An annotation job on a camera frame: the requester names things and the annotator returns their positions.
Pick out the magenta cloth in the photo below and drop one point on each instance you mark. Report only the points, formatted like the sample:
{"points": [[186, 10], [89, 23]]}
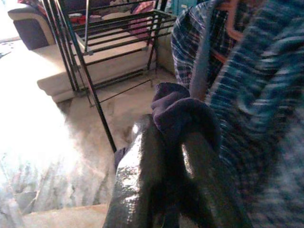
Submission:
{"points": [[142, 26]]}

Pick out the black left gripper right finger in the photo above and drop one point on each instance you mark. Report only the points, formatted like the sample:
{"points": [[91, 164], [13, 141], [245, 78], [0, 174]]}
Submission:
{"points": [[213, 190]]}

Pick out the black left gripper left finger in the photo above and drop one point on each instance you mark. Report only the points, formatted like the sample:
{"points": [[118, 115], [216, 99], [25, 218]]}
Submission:
{"points": [[133, 190]]}

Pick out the blue plaid shirt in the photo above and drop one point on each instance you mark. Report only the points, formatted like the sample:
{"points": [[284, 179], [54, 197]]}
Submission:
{"points": [[261, 95]]}

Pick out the blue storage box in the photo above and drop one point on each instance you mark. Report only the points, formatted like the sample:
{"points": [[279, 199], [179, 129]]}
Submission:
{"points": [[183, 6]]}

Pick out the dark navy garment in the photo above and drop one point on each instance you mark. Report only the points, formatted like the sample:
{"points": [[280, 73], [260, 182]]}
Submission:
{"points": [[180, 111]]}

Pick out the black metal drying rack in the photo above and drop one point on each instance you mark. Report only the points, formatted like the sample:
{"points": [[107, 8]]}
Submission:
{"points": [[95, 78]]}

